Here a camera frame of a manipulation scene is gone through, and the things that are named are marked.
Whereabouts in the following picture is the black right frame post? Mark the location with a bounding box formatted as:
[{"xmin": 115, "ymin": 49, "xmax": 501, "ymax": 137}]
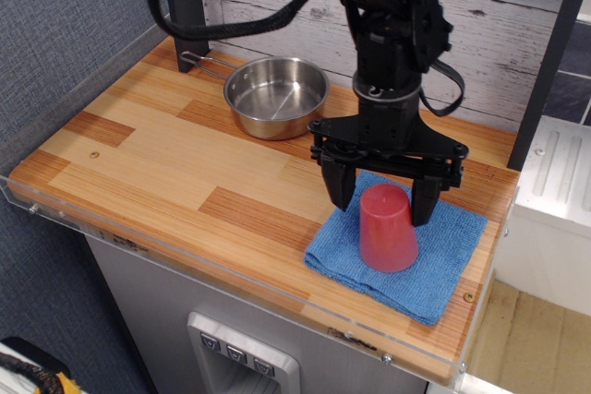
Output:
[{"xmin": 507, "ymin": 0, "xmax": 584, "ymax": 172}]

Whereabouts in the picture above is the silver toy fridge cabinet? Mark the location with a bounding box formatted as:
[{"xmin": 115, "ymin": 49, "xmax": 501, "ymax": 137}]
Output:
[{"xmin": 88, "ymin": 238, "xmax": 428, "ymax": 393}]

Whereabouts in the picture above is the steel pot with handle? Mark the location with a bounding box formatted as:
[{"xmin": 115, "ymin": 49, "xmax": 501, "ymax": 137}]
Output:
[{"xmin": 180, "ymin": 51, "xmax": 331, "ymax": 141}]

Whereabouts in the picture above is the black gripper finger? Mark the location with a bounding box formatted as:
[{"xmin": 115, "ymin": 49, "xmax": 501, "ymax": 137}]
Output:
[
  {"xmin": 321, "ymin": 159, "xmax": 356, "ymax": 210},
  {"xmin": 411, "ymin": 176, "xmax": 442, "ymax": 227}
]

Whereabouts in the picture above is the yellow black object at corner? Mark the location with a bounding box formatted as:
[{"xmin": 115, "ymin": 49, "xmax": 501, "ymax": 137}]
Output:
[{"xmin": 1, "ymin": 353, "xmax": 83, "ymax": 394}]

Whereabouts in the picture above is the blue folded napkin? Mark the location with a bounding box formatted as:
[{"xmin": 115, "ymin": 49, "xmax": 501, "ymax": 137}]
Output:
[{"xmin": 304, "ymin": 171, "xmax": 488, "ymax": 326}]

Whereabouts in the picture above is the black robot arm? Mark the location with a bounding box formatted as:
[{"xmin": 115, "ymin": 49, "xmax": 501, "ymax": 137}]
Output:
[{"xmin": 308, "ymin": 0, "xmax": 468, "ymax": 227}]

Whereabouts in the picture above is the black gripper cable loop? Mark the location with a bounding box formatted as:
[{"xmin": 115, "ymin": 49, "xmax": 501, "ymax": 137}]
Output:
[{"xmin": 418, "ymin": 59, "xmax": 465, "ymax": 117}]

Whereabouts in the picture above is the silver dispenser panel with buttons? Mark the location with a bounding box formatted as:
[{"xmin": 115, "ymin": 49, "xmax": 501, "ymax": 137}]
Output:
[{"xmin": 187, "ymin": 312, "xmax": 302, "ymax": 393}]

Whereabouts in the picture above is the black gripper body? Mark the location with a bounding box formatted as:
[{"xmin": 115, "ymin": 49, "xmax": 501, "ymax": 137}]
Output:
[{"xmin": 308, "ymin": 75, "xmax": 468, "ymax": 190}]

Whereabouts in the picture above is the white toy sink unit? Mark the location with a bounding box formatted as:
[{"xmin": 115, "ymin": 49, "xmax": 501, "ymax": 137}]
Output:
[{"xmin": 494, "ymin": 116, "xmax": 590, "ymax": 315}]

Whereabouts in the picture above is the red plastic cup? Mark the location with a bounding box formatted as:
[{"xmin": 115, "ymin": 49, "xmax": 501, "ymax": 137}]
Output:
[{"xmin": 359, "ymin": 184, "xmax": 418, "ymax": 273}]

